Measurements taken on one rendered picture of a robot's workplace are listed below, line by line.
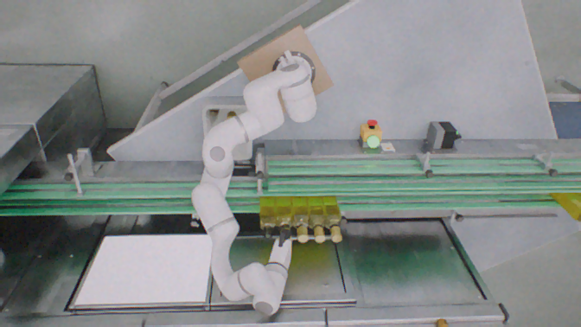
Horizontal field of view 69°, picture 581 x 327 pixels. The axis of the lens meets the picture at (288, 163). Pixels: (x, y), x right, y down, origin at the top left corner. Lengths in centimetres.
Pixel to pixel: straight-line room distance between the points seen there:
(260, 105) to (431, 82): 75
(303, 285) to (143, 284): 52
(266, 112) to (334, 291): 63
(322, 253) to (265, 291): 45
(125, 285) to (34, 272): 36
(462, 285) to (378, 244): 33
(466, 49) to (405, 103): 28
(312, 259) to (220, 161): 56
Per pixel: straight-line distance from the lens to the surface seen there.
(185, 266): 154
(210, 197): 117
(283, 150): 160
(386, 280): 157
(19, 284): 173
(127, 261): 161
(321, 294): 144
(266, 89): 119
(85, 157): 169
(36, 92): 215
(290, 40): 151
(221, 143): 118
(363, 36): 157
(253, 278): 115
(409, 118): 173
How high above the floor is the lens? 222
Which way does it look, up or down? 58 degrees down
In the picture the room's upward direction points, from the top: 174 degrees clockwise
